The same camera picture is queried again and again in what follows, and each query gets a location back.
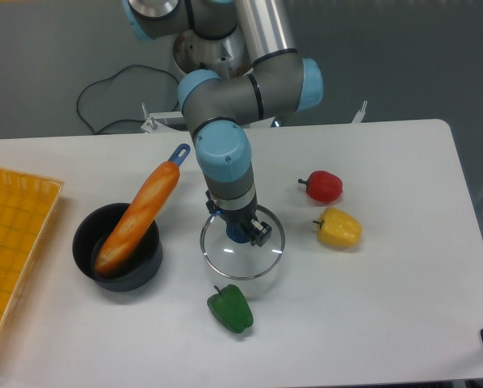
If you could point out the green toy bell pepper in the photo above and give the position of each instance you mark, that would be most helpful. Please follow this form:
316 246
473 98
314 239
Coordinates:
230 308

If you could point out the dark grey pot blue handle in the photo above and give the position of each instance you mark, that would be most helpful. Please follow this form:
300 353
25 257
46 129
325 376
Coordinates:
144 262

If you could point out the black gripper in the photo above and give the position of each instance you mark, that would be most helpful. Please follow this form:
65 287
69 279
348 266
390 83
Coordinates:
241 213

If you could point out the white metal mounting frame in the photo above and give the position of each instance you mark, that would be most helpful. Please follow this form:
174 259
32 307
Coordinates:
163 122

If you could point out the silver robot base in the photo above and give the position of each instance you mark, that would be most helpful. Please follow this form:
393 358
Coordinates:
228 57

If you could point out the orange toy baguette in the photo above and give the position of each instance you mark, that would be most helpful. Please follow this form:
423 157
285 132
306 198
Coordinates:
131 228

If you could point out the yellow plastic basket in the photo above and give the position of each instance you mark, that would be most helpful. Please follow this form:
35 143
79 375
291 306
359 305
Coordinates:
27 202

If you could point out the red toy bell pepper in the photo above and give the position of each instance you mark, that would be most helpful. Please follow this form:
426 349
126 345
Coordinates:
323 186

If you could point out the glass pot lid blue knob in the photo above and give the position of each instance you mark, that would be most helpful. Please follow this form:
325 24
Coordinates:
235 258

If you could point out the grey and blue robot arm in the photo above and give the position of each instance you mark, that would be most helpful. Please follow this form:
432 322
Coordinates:
215 109

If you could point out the yellow toy bell pepper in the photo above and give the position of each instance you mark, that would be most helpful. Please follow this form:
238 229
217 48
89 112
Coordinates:
338 228

